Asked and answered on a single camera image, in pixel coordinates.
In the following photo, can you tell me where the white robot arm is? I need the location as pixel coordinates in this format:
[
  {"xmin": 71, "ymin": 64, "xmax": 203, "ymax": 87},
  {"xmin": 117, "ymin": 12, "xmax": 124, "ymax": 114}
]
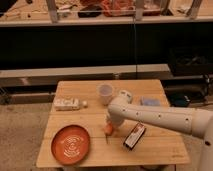
[{"xmin": 108, "ymin": 90, "xmax": 213, "ymax": 171}]

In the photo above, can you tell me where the white ceramic cup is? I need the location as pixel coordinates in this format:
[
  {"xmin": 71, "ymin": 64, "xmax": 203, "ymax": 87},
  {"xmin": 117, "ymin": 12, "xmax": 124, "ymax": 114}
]
[{"xmin": 97, "ymin": 84, "xmax": 114, "ymax": 105}]

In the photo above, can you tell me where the blue sponge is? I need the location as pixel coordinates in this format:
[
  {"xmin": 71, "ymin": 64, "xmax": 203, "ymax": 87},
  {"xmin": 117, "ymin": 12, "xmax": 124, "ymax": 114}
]
[{"xmin": 140, "ymin": 97, "xmax": 160, "ymax": 106}]

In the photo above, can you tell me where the white plastic bottle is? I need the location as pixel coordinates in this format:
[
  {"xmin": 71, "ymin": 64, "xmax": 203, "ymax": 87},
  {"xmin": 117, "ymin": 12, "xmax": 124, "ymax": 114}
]
[{"xmin": 53, "ymin": 98, "xmax": 88, "ymax": 111}]

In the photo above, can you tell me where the black and red box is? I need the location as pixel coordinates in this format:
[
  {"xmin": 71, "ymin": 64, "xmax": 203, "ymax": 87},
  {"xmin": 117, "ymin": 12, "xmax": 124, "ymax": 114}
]
[{"xmin": 123, "ymin": 122, "xmax": 146, "ymax": 150}]

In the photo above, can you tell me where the wooden folding table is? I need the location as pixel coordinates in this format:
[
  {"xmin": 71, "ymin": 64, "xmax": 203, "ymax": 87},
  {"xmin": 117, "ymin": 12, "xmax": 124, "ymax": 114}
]
[{"xmin": 36, "ymin": 81, "xmax": 189, "ymax": 168}]

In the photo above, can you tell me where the orange plate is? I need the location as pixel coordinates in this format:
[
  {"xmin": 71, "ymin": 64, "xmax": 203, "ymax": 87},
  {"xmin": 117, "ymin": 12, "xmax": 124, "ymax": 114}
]
[{"xmin": 51, "ymin": 125, "xmax": 90, "ymax": 165}]

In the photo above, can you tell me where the grey metal bench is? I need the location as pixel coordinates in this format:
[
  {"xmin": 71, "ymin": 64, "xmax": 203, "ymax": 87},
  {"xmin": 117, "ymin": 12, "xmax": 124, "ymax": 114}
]
[{"xmin": 0, "ymin": 64, "xmax": 172, "ymax": 104}]

